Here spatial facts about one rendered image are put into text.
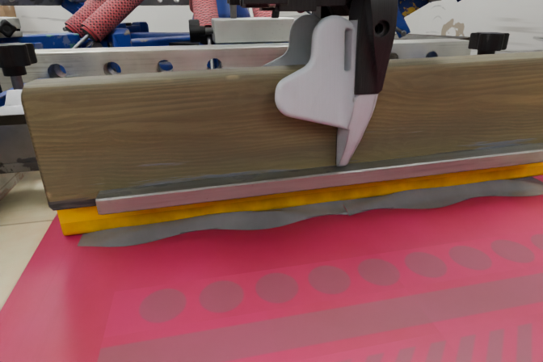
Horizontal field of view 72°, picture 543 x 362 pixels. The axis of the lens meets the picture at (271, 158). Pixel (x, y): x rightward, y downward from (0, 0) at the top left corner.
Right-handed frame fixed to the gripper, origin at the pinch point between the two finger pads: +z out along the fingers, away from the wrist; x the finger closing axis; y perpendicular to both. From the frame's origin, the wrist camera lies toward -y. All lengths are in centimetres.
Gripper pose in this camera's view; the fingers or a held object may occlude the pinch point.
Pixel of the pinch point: (340, 136)
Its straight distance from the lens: 26.9
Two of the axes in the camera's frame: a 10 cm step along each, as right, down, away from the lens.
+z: 0.0, 9.3, 3.8
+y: -9.8, 0.8, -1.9
